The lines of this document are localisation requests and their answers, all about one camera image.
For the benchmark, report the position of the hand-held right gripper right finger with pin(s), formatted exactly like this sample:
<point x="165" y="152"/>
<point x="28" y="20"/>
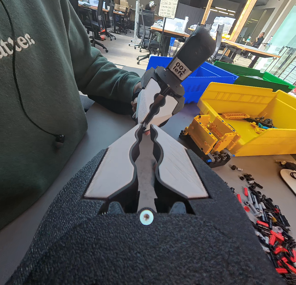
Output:
<point x="180" y="169"/>

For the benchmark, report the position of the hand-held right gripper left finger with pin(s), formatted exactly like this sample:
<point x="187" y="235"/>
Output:
<point x="113" y="171"/>

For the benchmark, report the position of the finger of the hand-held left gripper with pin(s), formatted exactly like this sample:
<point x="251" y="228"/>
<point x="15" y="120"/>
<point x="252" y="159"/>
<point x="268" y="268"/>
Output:
<point x="146" y="97"/>
<point x="167" y="108"/>

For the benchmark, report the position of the yellow black lego model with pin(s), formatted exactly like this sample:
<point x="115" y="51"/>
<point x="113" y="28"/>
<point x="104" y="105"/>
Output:
<point x="205" y="137"/>

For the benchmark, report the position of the yellow lego connector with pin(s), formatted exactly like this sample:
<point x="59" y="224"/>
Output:
<point x="255" y="129"/>

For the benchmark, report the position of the black lego beam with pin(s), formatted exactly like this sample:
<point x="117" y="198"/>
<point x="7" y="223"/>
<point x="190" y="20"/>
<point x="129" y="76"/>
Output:
<point x="256" y="122"/>

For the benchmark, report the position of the teal lego piece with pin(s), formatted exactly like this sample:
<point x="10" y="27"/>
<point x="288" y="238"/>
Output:
<point x="262" y="125"/>

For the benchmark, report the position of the pile of small lego pins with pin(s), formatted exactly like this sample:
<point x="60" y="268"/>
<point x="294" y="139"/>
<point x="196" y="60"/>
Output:
<point x="270" y="220"/>

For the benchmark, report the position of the person's left hand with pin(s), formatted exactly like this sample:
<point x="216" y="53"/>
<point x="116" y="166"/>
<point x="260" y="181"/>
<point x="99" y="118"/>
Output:
<point x="134" y="104"/>

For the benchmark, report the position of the blue plastic bin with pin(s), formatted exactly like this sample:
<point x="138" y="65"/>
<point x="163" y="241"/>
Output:
<point x="208" y="79"/>

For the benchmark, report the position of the stack of clear storage boxes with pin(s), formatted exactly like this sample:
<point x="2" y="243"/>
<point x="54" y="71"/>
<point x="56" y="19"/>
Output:
<point x="223" y="26"/>

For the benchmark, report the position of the wooden pillar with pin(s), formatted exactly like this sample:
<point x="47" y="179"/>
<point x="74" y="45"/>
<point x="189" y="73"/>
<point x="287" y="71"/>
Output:
<point x="209" y="5"/>
<point x="245" y="14"/>

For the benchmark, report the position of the group of black office chairs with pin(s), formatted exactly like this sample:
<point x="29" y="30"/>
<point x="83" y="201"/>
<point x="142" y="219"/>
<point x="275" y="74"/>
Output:
<point x="145" y="35"/>

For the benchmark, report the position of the handwritten whiteboard sign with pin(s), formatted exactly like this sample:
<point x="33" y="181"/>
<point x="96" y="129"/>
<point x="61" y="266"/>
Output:
<point x="170" y="3"/>

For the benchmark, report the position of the long wooden desk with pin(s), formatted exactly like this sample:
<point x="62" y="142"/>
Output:
<point x="252" y="48"/>

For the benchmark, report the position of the green plastic bin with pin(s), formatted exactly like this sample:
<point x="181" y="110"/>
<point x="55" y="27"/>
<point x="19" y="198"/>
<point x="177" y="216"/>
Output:
<point x="272" y="79"/>

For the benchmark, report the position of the yellow plastic bin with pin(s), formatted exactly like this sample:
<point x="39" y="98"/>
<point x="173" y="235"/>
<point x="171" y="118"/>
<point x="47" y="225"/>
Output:
<point x="266" y="141"/>

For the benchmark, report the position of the orange lego frame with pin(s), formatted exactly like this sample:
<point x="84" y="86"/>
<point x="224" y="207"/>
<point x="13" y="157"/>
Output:
<point x="235" y="115"/>

